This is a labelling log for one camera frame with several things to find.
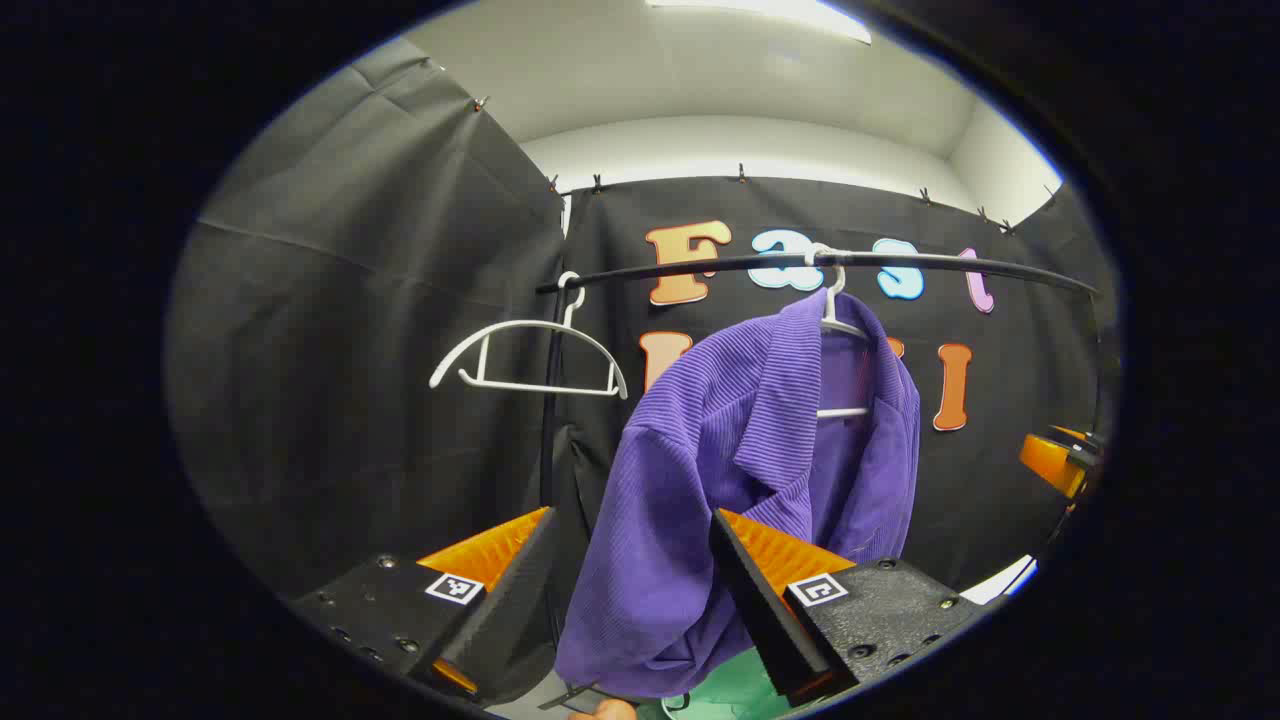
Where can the black backdrop cloth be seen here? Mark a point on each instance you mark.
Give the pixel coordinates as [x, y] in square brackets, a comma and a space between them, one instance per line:
[350, 300]

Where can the green laundry hamper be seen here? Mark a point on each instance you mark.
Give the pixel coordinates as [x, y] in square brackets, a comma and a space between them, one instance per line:
[735, 690]

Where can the black clothes rack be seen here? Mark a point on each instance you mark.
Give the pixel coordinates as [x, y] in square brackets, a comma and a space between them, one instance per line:
[700, 266]

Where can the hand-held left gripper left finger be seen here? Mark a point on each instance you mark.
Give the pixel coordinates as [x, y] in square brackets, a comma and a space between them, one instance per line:
[510, 600]

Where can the row of black clips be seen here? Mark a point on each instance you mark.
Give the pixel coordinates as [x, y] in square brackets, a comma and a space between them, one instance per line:
[741, 172]

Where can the ceiling light panel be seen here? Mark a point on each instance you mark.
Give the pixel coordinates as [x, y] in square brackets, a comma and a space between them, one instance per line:
[780, 12]

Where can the white plastic hanger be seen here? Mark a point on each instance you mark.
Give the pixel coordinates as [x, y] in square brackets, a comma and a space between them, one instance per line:
[500, 326]
[842, 412]

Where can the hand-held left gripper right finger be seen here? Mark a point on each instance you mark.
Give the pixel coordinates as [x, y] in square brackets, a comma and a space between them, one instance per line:
[765, 610]

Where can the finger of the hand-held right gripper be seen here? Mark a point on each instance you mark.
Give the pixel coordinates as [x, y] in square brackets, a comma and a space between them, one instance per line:
[1050, 462]

